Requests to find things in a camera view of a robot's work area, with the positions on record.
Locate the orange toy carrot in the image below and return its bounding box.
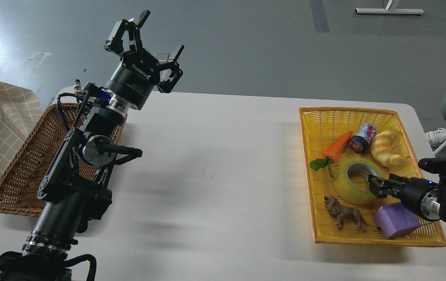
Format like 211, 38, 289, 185
309, 131, 353, 180

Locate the brown wicker basket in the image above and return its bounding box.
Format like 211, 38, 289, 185
0, 103, 127, 217

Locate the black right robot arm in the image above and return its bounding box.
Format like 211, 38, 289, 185
368, 158, 446, 223

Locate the brown toy lion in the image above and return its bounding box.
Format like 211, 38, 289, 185
324, 196, 367, 232

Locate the white metal stand base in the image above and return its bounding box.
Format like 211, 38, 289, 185
355, 0, 425, 16

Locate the person's white sneaker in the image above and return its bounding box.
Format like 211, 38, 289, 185
425, 128, 446, 148

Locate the yellow woven basket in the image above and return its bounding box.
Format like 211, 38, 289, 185
299, 107, 446, 247

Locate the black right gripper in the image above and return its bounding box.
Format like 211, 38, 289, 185
368, 174, 440, 222

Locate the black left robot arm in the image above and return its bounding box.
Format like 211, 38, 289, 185
0, 10, 184, 281

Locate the yellow toy croissant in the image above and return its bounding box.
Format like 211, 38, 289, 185
370, 129, 406, 168

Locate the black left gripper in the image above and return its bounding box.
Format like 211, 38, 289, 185
103, 10, 185, 110

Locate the small soda can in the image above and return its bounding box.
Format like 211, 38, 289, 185
349, 123, 378, 153

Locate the yellow tape roll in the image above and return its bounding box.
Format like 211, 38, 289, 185
334, 158, 384, 206

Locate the purple foam block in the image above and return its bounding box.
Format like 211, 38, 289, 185
374, 202, 421, 239

